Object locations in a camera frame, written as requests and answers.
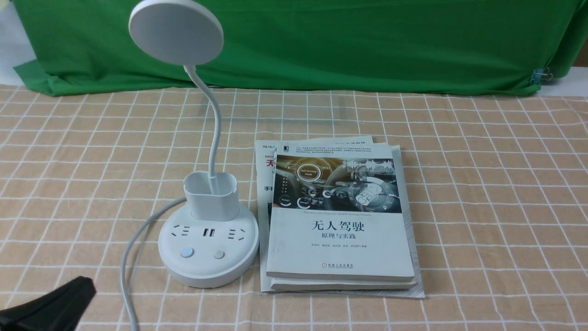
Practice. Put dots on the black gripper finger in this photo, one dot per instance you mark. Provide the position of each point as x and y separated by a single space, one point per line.
59 310

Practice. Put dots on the white desk lamp with sockets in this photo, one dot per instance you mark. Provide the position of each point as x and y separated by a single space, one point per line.
213 239

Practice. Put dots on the middle book in stack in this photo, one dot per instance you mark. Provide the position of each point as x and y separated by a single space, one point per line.
288 284

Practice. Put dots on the bottom book with red title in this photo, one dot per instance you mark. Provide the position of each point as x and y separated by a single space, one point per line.
264 157

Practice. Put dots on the green backdrop cloth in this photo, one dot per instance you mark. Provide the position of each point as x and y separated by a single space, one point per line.
463 47

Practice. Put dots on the self-driving textbook on top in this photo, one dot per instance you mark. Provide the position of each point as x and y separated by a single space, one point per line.
338 212

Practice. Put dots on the beige checkered tablecloth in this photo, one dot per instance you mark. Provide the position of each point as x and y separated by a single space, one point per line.
497 190

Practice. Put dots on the metal binder clip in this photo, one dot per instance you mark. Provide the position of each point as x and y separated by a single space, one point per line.
541 75

